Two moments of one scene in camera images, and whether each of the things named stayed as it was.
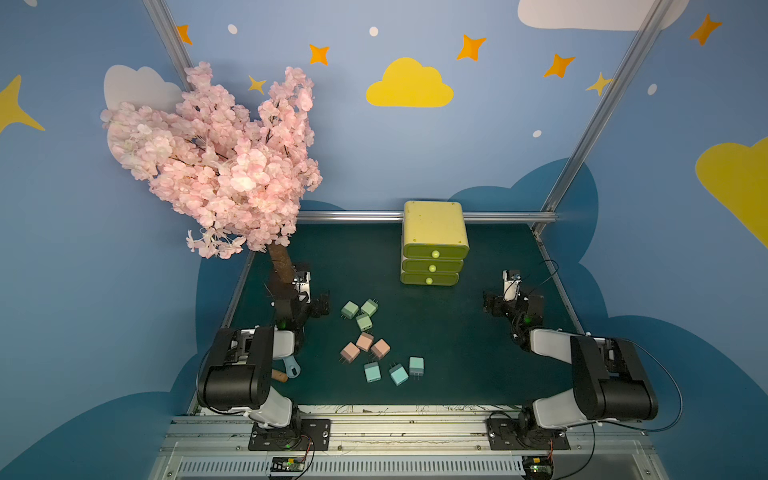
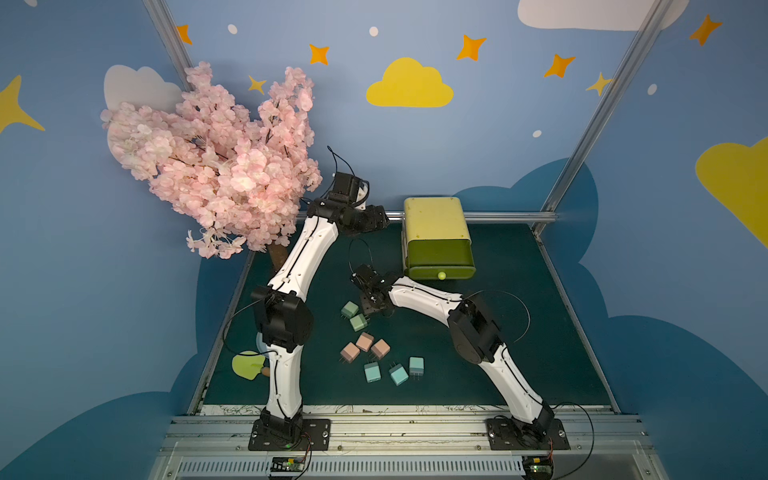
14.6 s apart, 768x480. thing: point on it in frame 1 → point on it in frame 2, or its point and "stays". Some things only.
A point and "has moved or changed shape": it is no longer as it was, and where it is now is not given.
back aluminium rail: (401, 216) stays
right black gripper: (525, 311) → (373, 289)
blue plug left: (372, 372) stays
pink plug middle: (365, 341) stays
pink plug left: (349, 353) stays
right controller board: (537, 467) stays
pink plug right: (381, 348) stays
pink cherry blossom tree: (238, 177) stays
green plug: (364, 322) has moved or changed shape
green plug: (349, 310) stays
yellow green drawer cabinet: (435, 243) has moved or changed shape
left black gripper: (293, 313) → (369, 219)
